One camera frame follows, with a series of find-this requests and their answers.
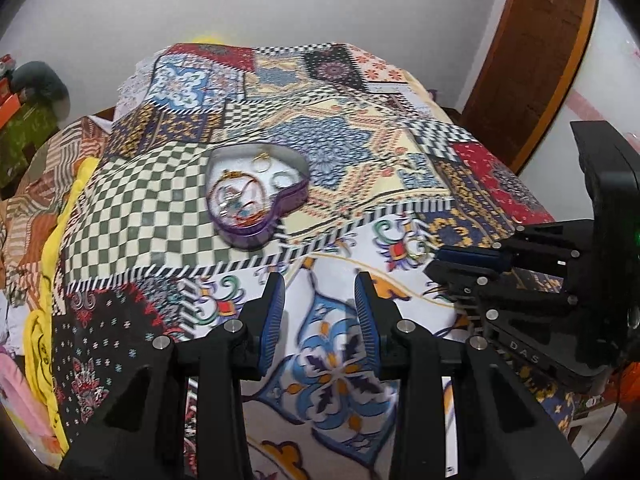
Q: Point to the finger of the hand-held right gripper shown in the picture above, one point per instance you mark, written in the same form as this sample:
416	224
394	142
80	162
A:
475	258
460	282

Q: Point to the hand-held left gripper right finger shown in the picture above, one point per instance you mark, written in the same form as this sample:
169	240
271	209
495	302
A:
367	320

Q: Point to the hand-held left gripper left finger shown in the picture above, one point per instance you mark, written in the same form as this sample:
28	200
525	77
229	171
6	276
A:
272	320

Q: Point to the purple heart-shaped tin box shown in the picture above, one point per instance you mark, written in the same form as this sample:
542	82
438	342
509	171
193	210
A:
250	235

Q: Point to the brown wooden door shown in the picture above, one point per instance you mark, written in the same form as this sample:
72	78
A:
530	60

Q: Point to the patchwork printed blanket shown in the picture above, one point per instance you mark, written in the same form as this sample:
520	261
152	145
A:
325	110

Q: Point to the yellow printed cloth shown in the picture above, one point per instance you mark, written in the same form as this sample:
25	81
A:
42	340

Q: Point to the orange striped bedsheet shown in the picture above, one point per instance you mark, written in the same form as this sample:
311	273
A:
35	210

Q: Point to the pink soft item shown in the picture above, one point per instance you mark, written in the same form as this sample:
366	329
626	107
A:
22	400

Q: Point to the yellow plastic object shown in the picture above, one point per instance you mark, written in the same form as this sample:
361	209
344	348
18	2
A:
207	40

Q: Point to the green patterned cloth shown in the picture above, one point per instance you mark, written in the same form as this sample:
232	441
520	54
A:
25	135

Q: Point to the orange cardboard box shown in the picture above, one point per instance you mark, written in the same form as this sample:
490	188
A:
9	110

